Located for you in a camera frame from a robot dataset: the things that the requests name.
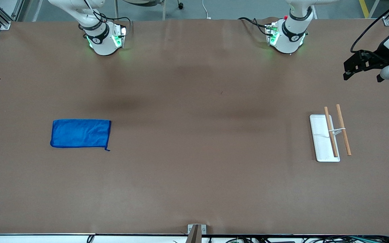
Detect blue microfiber towel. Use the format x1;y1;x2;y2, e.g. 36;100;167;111
50;119;111;151

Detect white rack with wooden rods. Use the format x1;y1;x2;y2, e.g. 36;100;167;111
309;104;352;162

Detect chair base with caster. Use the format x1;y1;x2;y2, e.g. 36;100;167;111
114;0;185;21

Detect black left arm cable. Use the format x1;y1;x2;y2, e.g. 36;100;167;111
350;0;389;53

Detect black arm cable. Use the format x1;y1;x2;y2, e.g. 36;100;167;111
83;0;109;26
350;0;389;53

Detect black base power cable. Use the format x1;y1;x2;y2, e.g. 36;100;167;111
238;17;271;36
112;16;133;34

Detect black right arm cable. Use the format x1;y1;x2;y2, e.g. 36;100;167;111
83;0;109;26

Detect white floor cable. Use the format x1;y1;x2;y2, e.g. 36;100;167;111
202;0;212;20

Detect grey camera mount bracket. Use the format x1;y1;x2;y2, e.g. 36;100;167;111
186;224;207;243

